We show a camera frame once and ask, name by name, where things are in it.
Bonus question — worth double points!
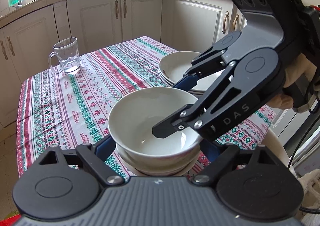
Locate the clear glass mug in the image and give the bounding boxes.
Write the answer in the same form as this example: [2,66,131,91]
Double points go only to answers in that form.
[48,37,81,74]

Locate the patterned tablecloth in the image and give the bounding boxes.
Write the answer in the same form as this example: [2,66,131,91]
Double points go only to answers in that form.
[16,36,275,179]

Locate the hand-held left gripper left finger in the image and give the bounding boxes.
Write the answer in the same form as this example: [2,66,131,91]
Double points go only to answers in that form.
[39,136,125,187]

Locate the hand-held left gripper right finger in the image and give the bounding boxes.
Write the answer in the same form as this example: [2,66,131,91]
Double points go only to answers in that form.
[192,141,288,187]

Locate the white cloth bag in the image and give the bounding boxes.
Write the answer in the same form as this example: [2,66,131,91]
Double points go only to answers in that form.
[297,169,320,226]

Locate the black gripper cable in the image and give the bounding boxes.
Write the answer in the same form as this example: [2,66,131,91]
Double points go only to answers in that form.
[287,76,320,214]

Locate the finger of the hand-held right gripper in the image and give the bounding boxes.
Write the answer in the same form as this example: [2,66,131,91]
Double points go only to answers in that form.
[172,41,233,91]
[152,62,266,142]

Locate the person's right hand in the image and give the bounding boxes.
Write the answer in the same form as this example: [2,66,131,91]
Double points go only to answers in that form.
[270,53,317,109]

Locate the white kitchen cabinets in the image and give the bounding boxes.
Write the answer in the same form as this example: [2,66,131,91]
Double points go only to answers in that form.
[0,0,320,129]

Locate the white appliance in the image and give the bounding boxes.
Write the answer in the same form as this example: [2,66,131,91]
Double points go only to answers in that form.
[292,116,320,176]

